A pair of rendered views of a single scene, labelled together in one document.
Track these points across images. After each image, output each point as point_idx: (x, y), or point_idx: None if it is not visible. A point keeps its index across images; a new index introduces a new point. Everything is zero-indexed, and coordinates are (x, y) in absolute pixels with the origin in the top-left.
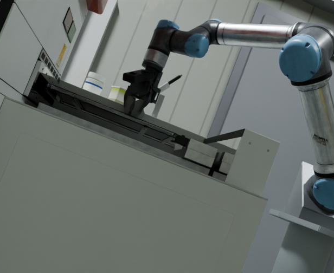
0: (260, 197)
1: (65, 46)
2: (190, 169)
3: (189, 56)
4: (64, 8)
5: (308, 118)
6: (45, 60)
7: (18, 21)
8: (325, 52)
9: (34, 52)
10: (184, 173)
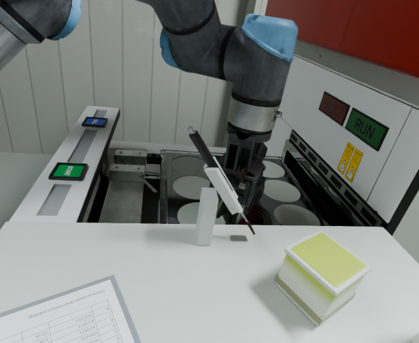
0: None
1: (358, 150)
2: (149, 143)
3: (189, 71)
4: (313, 94)
5: None
6: (299, 145)
7: None
8: None
9: (283, 130)
10: None
